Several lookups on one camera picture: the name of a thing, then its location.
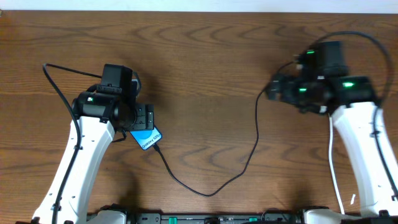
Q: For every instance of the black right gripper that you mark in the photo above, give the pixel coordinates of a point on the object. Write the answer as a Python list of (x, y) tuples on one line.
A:
[(273, 90)]

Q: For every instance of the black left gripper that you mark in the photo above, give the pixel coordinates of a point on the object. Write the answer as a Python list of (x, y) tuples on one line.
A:
[(148, 116)]

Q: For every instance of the blue Galaxy smartphone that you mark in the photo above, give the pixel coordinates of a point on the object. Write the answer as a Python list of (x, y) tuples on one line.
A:
[(147, 138)]

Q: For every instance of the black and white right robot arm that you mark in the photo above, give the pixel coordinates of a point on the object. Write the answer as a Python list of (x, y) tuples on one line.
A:
[(355, 113)]

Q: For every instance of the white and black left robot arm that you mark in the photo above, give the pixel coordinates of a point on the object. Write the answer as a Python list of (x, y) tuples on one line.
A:
[(96, 118)]

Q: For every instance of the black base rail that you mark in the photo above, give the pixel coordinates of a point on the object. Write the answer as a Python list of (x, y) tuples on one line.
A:
[(202, 218)]

